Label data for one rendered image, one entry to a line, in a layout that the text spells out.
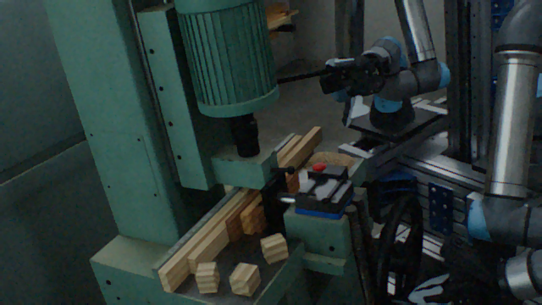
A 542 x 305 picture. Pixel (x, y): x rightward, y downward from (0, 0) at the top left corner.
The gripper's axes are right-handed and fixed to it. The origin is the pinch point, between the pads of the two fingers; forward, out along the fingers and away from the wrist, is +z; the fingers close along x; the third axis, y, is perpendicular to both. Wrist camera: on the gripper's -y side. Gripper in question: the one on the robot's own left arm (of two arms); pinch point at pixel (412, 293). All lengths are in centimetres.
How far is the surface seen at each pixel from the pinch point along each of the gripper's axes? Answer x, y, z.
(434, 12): 346, -28, 90
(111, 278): -12, -30, 68
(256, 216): -0.4, -27.0, 24.0
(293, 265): -5.1, -15.6, 18.1
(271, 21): 277, -90, 178
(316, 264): -1.5, -12.7, 15.9
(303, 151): 32, -29, 29
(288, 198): 5.9, -26.2, 19.0
